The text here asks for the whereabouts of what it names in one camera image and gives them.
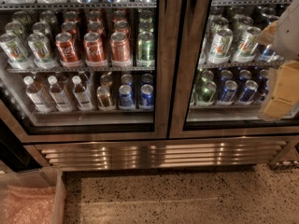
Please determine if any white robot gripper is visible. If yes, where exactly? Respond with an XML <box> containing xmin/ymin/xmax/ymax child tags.
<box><xmin>257</xmin><ymin>0</ymin><xmax>299</xmax><ymax>121</ymax></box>

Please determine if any glass fridge door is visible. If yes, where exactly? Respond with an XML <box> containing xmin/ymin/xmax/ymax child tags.
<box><xmin>0</xmin><ymin>0</ymin><xmax>182</xmax><ymax>144</ymax></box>
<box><xmin>169</xmin><ymin>0</ymin><xmax>299</xmax><ymax>139</ymax></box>

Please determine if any right door silver blue can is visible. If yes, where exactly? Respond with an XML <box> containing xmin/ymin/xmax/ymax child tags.
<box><xmin>258</xmin><ymin>44</ymin><xmax>279</xmax><ymax>63</ymax></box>

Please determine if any door 7up can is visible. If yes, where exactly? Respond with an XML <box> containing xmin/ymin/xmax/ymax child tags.
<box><xmin>231</xmin><ymin>26</ymin><xmax>262</xmax><ymax>63</ymax></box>
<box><xmin>208</xmin><ymin>28</ymin><xmax>233</xmax><ymax>64</ymax></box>

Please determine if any right door blue can middle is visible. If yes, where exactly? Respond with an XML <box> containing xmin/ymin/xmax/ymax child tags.
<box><xmin>236</xmin><ymin>79</ymin><xmax>258</xmax><ymax>104</ymax></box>

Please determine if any right door blue can left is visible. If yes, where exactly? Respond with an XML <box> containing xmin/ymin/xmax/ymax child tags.
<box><xmin>217</xmin><ymin>80</ymin><xmax>238</xmax><ymax>105</ymax></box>

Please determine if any right door left 7up can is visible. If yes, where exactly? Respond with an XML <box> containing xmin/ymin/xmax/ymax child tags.
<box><xmin>208</xmin><ymin>28</ymin><xmax>233</xmax><ymax>64</ymax></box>

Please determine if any right door green can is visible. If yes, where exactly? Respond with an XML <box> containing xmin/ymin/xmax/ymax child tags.
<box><xmin>195</xmin><ymin>81</ymin><xmax>217</xmax><ymax>106</ymax></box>

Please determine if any steel fridge vent grille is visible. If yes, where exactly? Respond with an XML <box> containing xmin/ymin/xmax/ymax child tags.
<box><xmin>25</xmin><ymin>135</ymin><xmax>294</xmax><ymax>172</ymax></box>

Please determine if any front green soda can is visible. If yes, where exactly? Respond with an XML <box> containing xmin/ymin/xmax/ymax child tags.
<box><xmin>136</xmin><ymin>32</ymin><xmax>155</xmax><ymax>67</ymax></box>

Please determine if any gold drink can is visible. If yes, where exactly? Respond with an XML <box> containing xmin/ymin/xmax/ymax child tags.
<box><xmin>96</xmin><ymin>86</ymin><xmax>116</xmax><ymax>111</ymax></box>

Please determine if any front middle red cola can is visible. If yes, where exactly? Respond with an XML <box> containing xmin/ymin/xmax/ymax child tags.
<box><xmin>83</xmin><ymin>32</ymin><xmax>108</xmax><ymax>67</ymax></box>

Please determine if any red cola can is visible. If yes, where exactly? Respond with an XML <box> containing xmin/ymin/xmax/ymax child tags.
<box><xmin>83</xmin><ymin>32</ymin><xmax>108</xmax><ymax>67</ymax></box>
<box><xmin>56</xmin><ymin>32</ymin><xmax>82</xmax><ymax>68</ymax></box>

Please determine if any right water bottle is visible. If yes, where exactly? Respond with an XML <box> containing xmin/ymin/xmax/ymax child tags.
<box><xmin>72</xmin><ymin>76</ymin><xmax>94</xmax><ymax>111</ymax></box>

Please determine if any water bottle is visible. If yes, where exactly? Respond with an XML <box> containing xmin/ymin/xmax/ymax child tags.
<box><xmin>23</xmin><ymin>76</ymin><xmax>55</xmax><ymax>113</ymax></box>
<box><xmin>48</xmin><ymin>76</ymin><xmax>75</xmax><ymax>112</ymax></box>
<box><xmin>72</xmin><ymin>76</ymin><xmax>94</xmax><ymax>111</ymax></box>

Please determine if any front left red cola can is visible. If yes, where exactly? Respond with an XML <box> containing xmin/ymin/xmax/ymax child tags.
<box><xmin>56</xmin><ymin>32</ymin><xmax>82</xmax><ymax>68</ymax></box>

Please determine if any middle water bottle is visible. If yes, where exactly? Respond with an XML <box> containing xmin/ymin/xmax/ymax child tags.
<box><xmin>48</xmin><ymin>76</ymin><xmax>75</xmax><ymax>112</ymax></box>

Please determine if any left water bottle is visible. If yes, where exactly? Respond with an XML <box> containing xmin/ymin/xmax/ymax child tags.
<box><xmin>23</xmin><ymin>76</ymin><xmax>55</xmax><ymax>113</ymax></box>

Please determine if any front left 7up can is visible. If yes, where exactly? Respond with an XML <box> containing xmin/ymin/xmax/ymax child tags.
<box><xmin>0</xmin><ymin>34</ymin><xmax>34</xmax><ymax>70</ymax></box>

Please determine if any clear plastic bin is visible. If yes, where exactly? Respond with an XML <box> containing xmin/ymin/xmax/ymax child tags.
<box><xmin>0</xmin><ymin>167</ymin><xmax>66</xmax><ymax>224</ymax></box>

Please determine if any pink bubble wrap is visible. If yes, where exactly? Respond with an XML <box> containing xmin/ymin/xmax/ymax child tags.
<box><xmin>0</xmin><ymin>186</ymin><xmax>56</xmax><ymax>224</ymax></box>

